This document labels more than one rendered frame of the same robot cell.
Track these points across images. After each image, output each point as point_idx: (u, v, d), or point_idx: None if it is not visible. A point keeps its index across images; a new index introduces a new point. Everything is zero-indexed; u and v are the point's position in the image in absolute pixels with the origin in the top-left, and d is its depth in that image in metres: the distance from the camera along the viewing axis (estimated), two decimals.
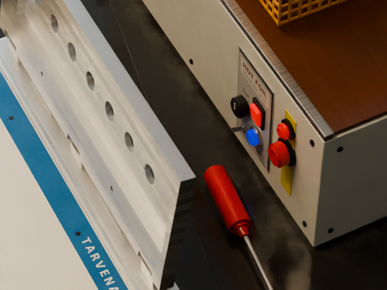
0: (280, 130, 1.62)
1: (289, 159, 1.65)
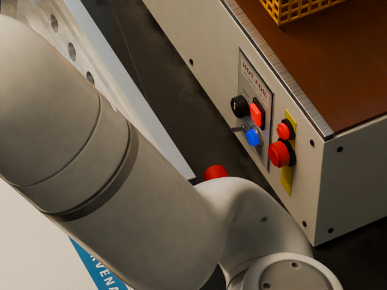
0: (280, 130, 1.62)
1: (289, 159, 1.65)
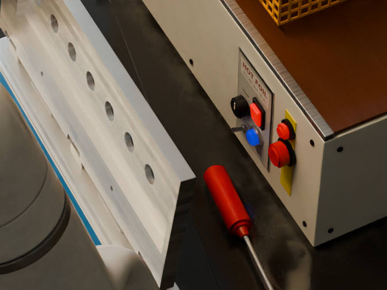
0: (280, 130, 1.62)
1: (289, 159, 1.65)
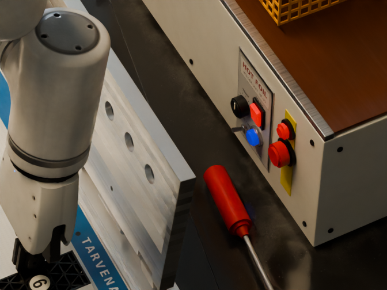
0: (280, 130, 1.62)
1: (289, 159, 1.65)
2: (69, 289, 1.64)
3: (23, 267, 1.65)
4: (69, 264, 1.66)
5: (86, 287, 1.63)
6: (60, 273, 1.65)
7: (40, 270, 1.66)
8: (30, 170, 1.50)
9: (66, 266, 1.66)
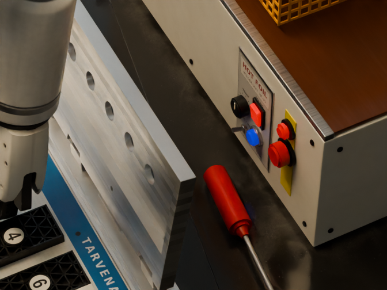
0: (280, 130, 1.62)
1: (289, 159, 1.65)
2: (69, 289, 1.64)
3: None
4: (69, 264, 1.66)
5: (86, 287, 1.63)
6: (60, 273, 1.65)
7: (40, 270, 1.66)
8: (1, 118, 1.54)
9: (66, 266, 1.66)
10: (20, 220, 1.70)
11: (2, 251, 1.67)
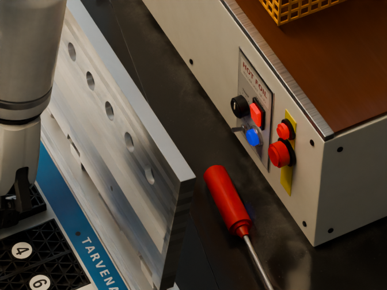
0: (280, 130, 1.62)
1: (289, 159, 1.65)
2: (69, 289, 1.64)
3: None
4: (69, 264, 1.66)
5: (86, 287, 1.63)
6: (60, 273, 1.65)
7: (40, 270, 1.66)
8: None
9: (66, 266, 1.66)
10: (28, 234, 1.69)
11: (10, 266, 1.65)
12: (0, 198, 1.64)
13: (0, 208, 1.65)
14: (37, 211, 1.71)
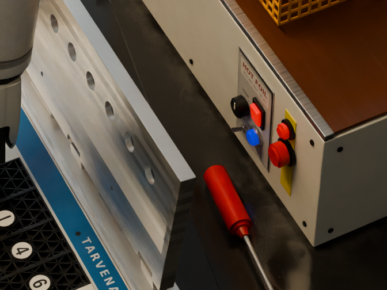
0: (280, 130, 1.62)
1: (289, 159, 1.65)
2: (69, 289, 1.64)
3: None
4: (69, 264, 1.66)
5: (86, 287, 1.63)
6: (60, 273, 1.65)
7: (40, 270, 1.66)
8: None
9: (66, 266, 1.66)
10: (28, 234, 1.69)
11: (10, 266, 1.65)
12: None
13: None
14: None
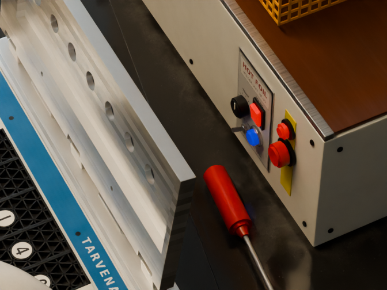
0: (280, 130, 1.62)
1: (289, 159, 1.65)
2: (69, 289, 1.64)
3: None
4: (69, 264, 1.66)
5: (86, 287, 1.63)
6: (60, 273, 1.65)
7: (40, 270, 1.66)
8: None
9: (66, 266, 1.66)
10: (28, 234, 1.69)
11: None
12: None
13: None
14: None
